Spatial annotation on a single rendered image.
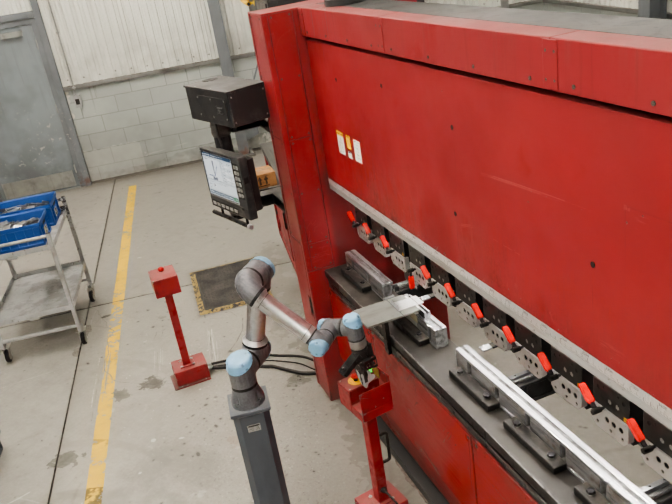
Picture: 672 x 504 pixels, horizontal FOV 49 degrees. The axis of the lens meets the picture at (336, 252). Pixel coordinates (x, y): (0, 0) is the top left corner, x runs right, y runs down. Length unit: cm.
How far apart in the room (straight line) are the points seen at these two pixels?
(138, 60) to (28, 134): 169
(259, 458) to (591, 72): 227
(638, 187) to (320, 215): 244
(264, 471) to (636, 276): 207
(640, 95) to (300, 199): 250
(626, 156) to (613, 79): 19
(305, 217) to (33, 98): 656
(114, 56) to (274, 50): 629
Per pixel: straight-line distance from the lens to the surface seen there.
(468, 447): 305
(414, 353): 329
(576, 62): 195
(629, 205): 193
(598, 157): 198
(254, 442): 340
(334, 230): 411
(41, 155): 1028
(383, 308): 341
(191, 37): 992
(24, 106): 1017
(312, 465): 416
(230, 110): 392
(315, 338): 298
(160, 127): 1011
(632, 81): 181
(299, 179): 395
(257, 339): 328
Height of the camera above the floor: 264
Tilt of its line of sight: 24 degrees down
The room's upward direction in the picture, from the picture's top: 9 degrees counter-clockwise
